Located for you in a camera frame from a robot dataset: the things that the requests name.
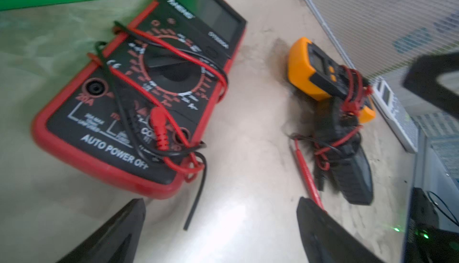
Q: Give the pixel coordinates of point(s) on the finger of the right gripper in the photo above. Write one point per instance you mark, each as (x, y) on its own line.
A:
(422, 80)

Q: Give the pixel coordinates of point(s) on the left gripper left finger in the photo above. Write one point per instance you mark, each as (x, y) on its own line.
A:
(114, 242)

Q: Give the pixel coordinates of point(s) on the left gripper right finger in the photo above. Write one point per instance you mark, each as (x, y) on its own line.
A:
(325, 241)

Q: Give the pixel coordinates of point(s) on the small black multimeter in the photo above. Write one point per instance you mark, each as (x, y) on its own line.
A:
(337, 146)

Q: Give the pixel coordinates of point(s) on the yellow multimeter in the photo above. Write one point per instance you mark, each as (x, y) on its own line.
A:
(320, 77)

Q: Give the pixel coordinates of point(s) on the red ANENG multimeter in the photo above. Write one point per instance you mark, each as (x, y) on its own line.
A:
(134, 117)

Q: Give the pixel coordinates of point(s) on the red probe on table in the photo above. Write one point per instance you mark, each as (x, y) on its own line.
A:
(306, 174)

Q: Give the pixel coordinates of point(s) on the white calculator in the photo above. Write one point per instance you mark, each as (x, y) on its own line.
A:
(396, 116)

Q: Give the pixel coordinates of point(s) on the white open file box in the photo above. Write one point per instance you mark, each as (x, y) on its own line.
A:
(381, 38)

